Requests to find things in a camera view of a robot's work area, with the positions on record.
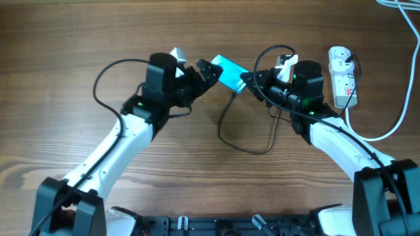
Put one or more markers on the white USB charger plug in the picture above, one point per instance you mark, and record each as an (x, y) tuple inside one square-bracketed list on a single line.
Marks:
[(338, 66)]

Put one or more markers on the teal screen smartphone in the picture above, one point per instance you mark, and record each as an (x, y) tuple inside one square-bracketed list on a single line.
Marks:
[(231, 72)]

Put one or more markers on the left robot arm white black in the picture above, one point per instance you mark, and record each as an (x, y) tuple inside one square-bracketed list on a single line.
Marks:
[(75, 204)]

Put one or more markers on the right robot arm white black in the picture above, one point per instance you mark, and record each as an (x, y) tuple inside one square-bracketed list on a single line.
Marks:
[(385, 191)]

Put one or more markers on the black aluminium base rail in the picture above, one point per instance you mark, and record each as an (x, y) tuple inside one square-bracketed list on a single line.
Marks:
[(223, 226)]

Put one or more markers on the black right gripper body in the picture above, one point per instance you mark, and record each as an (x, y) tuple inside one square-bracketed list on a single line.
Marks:
[(279, 91)]

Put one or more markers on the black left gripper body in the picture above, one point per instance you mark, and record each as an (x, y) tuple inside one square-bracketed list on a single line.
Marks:
[(188, 86)]

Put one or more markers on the white power strip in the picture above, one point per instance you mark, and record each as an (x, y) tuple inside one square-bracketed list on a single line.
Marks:
[(343, 85)]

